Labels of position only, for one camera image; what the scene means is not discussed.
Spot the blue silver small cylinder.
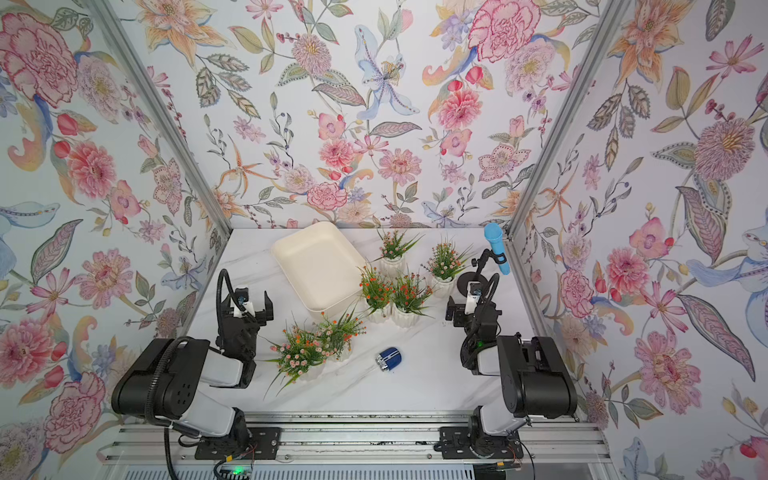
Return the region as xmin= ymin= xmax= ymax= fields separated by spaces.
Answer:
xmin=375 ymin=347 xmax=402 ymax=371

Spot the right aluminium corner post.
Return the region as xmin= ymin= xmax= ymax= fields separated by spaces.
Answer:
xmin=507 ymin=0 xmax=631 ymax=241

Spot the pink flower plant back right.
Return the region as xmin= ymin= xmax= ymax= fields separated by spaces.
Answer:
xmin=423 ymin=239 xmax=472 ymax=298

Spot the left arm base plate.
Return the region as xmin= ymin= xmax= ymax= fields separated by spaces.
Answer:
xmin=194 ymin=427 xmax=282 ymax=461

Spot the red flower potted plant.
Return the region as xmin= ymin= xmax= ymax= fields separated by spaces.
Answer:
xmin=391 ymin=273 xmax=433 ymax=328
xmin=360 ymin=266 xmax=393 ymax=324

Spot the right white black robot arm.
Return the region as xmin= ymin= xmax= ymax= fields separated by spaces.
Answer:
xmin=446 ymin=273 xmax=578 ymax=440

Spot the blue microphone on stand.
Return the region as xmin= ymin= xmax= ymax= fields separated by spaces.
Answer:
xmin=457 ymin=223 xmax=511 ymax=297

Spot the orange flower potted plant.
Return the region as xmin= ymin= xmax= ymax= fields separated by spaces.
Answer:
xmin=315 ymin=313 xmax=367 ymax=362

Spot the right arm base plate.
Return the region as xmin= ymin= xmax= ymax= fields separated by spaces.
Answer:
xmin=433 ymin=426 xmax=524 ymax=461

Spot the left aluminium corner post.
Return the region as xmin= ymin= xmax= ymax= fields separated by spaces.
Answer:
xmin=84 ymin=0 xmax=232 ymax=241

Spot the cream rectangular storage box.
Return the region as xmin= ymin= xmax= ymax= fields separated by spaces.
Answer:
xmin=271 ymin=222 xmax=367 ymax=321

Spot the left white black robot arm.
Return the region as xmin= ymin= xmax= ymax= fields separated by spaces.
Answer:
xmin=111 ymin=269 xmax=274 ymax=443

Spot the aluminium front rail frame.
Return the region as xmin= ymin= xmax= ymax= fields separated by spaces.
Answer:
xmin=98 ymin=411 xmax=618 ymax=479

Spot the aluminium corner post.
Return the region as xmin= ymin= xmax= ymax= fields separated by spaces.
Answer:
xmin=84 ymin=0 xmax=232 ymax=241
xmin=507 ymin=0 xmax=631 ymax=241

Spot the pink flower potted plant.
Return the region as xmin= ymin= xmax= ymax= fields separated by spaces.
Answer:
xmin=269 ymin=325 xmax=330 ymax=394

